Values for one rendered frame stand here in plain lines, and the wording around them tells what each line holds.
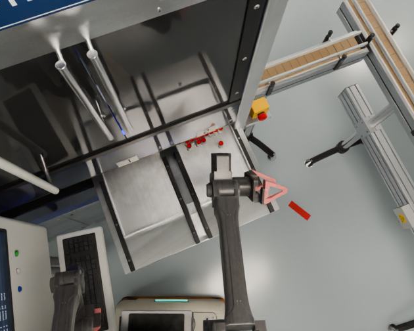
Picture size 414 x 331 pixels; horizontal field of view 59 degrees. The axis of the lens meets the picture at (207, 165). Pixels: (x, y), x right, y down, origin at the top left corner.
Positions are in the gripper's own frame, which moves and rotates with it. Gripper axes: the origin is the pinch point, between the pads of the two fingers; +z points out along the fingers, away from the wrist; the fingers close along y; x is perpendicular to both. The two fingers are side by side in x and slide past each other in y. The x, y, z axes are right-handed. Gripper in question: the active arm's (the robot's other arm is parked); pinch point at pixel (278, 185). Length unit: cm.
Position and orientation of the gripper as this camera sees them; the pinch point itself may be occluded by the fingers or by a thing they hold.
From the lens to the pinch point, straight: 109.7
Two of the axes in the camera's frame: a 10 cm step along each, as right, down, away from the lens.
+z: 9.9, -0.2, 1.6
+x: -0.2, 9.8, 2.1
